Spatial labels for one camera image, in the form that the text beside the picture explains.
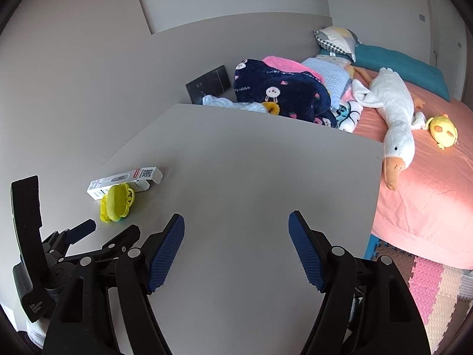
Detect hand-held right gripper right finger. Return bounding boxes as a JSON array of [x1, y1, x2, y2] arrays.
[[288, 210, 431, 355]]

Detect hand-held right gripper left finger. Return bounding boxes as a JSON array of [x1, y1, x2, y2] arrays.
[[42, 213, 185, 355]]

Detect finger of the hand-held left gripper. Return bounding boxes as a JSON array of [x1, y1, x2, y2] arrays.
[[63, 225, 142, 264], [42, 219, 97, 262]]

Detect yellow plastic toy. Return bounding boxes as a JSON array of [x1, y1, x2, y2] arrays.
[[100, 183, 135, 223]]

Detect person's left forearm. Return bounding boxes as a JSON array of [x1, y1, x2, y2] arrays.
[[25, 318, 48, 349]]

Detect white cardboard box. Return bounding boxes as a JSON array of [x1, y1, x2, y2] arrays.
[[87, 166, 163, 200]]

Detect beige bedside cabinet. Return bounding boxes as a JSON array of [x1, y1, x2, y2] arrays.
[[0, 104, 385, 355]]

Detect bed with pink sheet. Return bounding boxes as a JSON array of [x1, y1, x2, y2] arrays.
[[333, 64, 473, 270]]

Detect white cartoon print blanket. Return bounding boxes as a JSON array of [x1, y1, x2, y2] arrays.
[[331, 101, 365, 133]]

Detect white goose plush toy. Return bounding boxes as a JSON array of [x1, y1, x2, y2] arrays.
[[351, 67, 427, 192]]

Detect light blue baby garment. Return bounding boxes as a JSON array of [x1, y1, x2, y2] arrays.
[[202, 95, 267, 114]]

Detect navy rabbit print blanket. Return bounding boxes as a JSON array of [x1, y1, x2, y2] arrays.
[[234, 58, 338, 128]]

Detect light blue dotted blanket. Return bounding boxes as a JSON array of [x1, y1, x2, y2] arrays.
[[301, 57, 351, 109]]

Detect yellow chick plush toy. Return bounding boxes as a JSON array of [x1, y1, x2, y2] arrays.
[[425, 114, 459, 151]]

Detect yellow dotted cushion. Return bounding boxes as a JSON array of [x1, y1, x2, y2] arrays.
[[349, 64, 372, 82]]

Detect pink fleece blanket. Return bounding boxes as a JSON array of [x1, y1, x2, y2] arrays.
[[262, 55, 315, 75]]

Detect teal pillow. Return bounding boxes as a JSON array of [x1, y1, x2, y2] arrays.
[[320, 43, 451, 101]]

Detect patchwork pillow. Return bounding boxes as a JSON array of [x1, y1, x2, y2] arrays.
[[314, 26, 360, 63]]

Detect black wall panel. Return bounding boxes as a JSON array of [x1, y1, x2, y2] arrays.
[[185, 65, 233, 105]]

